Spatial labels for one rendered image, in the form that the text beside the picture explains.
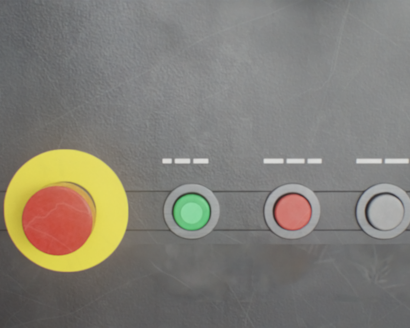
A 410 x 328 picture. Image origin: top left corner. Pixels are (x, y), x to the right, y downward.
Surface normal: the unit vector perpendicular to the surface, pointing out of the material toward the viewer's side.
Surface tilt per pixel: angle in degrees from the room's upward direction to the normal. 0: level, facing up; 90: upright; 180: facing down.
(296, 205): 90
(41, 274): 90
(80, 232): 90
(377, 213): 90
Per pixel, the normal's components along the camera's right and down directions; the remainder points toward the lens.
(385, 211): 0.00, 0.12
